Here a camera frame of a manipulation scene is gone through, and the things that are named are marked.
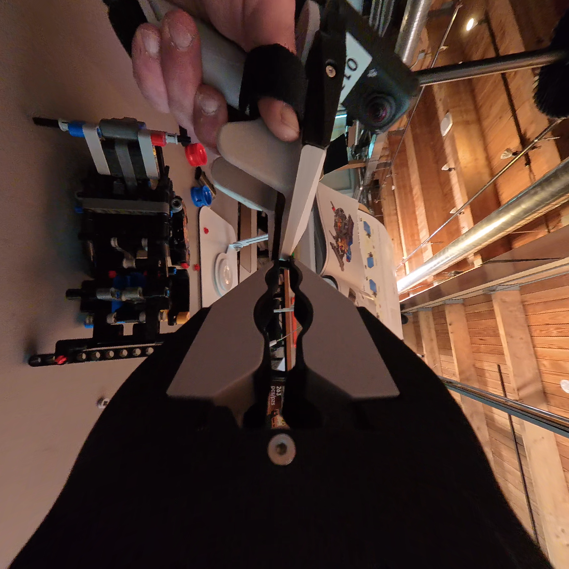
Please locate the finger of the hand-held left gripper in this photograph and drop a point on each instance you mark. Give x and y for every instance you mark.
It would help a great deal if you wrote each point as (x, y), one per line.
(304, 195)

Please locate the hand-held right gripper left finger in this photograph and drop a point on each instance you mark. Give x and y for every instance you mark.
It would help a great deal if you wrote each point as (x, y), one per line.
(213, 346)

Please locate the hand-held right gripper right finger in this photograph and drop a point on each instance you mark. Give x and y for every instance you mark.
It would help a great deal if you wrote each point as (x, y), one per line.
(351, 351)

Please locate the brick-built toy truck model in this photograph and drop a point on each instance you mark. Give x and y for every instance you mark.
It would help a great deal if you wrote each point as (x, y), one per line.
(129, 249)

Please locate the person's left hand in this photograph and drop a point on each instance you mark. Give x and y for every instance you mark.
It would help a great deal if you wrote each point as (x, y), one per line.
(178, 49)

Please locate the toy truck set box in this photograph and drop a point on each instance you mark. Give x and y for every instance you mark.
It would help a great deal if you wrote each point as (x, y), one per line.
(276, 400)

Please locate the instruction booklet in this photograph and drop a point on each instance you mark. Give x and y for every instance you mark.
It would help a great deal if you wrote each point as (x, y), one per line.
(355, 266)

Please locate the white book stand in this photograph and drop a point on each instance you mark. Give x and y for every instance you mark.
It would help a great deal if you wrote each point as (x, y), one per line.
(213, 249)

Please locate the blue toy wheel rim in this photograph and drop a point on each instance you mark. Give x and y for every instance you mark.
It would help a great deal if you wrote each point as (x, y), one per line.
(201, 195)

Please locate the red toy wheel rim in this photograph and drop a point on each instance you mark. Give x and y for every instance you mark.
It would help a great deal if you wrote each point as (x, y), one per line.
(195, 154)

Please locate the grey metal pole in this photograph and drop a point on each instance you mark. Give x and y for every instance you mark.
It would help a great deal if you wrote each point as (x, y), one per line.
(489, 66)

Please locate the black fuzzy object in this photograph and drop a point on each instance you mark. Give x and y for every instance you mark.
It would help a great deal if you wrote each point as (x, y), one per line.
(553, 75)

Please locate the silver ventilation duct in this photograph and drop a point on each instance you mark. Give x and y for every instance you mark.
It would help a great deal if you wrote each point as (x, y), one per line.
(413, 26)
(489, 222)

